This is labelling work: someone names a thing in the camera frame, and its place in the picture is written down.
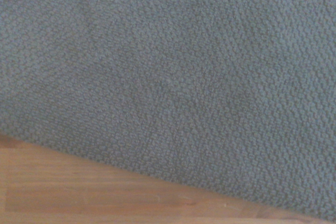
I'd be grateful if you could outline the grey terry towel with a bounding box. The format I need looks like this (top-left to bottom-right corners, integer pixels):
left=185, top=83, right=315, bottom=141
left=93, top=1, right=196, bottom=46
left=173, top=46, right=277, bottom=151
left=0, top=0, right=336, bottom=223

